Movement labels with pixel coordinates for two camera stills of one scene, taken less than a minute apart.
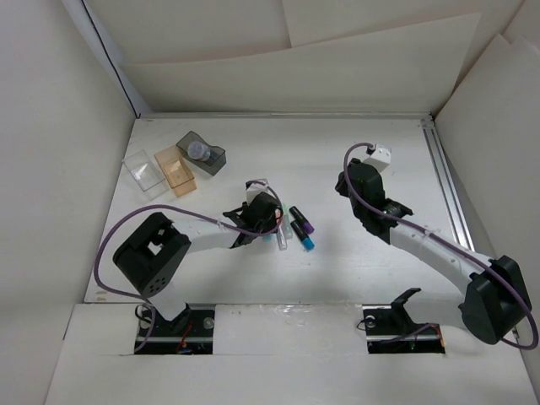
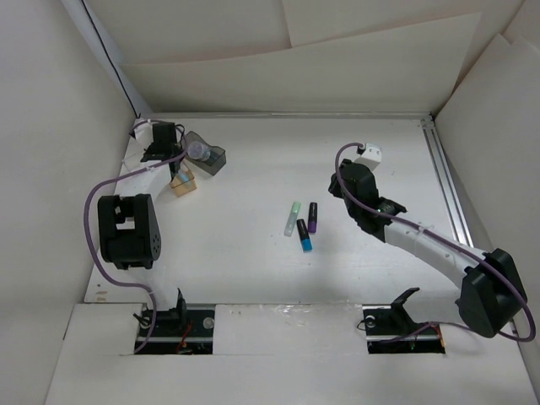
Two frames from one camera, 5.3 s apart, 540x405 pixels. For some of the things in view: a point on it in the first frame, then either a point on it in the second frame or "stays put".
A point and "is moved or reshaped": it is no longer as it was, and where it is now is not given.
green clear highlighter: [287, 224] is moved or reshaped
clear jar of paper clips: [198, 150] stays put
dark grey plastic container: [217, 155] stays put
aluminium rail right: [456, 220] stays put
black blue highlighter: [304, 238] is moved or reshaped
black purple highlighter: [298, 216] to [312, 217]
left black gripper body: [265, 225] to [148, 150]
